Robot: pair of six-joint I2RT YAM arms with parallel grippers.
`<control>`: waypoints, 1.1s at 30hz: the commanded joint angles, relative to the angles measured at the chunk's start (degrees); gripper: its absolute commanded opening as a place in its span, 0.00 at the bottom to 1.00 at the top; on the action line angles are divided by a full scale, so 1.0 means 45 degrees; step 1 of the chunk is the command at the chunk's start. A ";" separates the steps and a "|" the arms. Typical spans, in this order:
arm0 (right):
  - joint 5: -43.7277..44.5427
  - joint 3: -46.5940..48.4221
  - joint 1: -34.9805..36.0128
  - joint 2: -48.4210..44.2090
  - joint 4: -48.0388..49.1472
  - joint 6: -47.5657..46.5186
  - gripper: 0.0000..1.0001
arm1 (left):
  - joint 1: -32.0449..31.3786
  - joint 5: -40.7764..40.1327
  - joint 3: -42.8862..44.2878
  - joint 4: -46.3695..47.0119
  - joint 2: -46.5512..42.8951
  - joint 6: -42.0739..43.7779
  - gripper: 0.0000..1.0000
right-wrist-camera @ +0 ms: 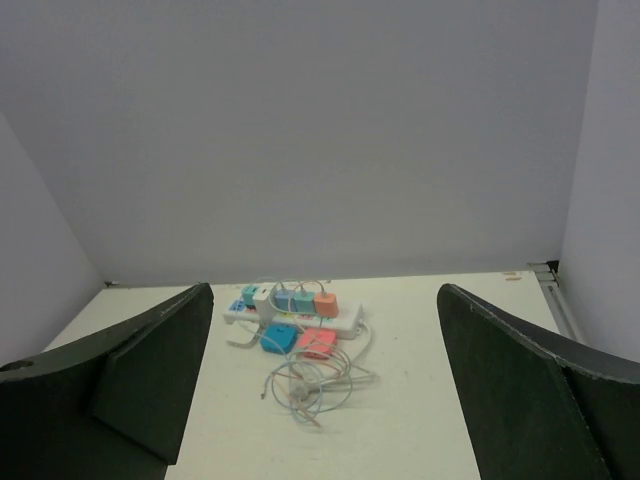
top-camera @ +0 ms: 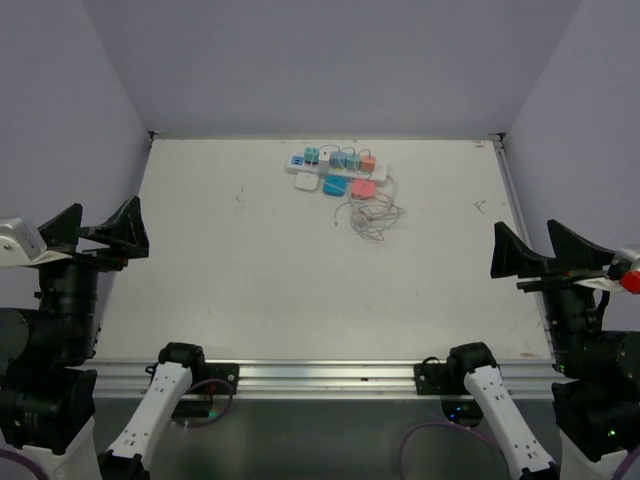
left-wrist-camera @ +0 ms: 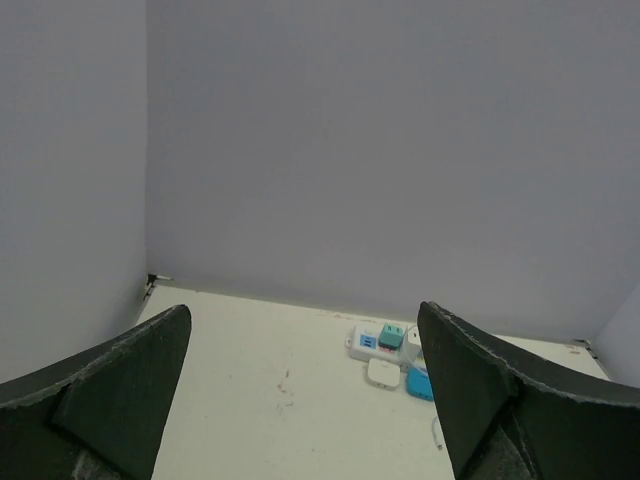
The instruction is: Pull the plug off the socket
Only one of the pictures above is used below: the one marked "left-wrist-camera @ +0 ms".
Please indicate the white charger plug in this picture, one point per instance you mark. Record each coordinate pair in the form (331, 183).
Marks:
(412, 343)

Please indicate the teal charger plug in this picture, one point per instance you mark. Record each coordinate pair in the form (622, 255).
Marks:
(391, 337)

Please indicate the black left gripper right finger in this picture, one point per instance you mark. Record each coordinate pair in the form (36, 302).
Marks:
(507, 413)

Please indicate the white adapter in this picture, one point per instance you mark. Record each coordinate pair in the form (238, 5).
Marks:
(383, 374)

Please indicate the white power strip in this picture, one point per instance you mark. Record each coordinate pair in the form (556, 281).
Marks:
(362, 344)

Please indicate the blue adapter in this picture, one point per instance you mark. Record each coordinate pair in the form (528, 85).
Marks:
(418, 384)

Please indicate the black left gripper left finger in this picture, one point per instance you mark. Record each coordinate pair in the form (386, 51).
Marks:
(98, 414)

